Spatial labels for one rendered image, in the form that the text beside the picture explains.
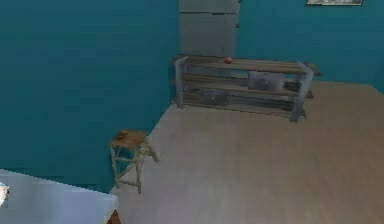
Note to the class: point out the red cylindrical shaker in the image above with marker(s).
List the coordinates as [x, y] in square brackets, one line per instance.
[228, 60]

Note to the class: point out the small grey box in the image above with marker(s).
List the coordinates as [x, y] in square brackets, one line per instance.
[213, 97]

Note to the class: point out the wooden stool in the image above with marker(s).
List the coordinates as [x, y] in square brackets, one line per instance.
[130, 139]

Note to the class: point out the large grey box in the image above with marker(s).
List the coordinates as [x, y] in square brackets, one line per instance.
[265, 81]

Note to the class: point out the grey door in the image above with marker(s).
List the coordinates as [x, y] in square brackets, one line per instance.
[206, 30]

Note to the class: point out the wooden shelf with grey posts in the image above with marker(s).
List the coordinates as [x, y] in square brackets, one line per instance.
[266, 66]

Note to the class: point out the white object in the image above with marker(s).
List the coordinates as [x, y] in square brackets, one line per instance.
[3, 192]

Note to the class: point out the framed wall picture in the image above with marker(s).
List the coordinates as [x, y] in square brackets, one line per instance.
[334, 2]

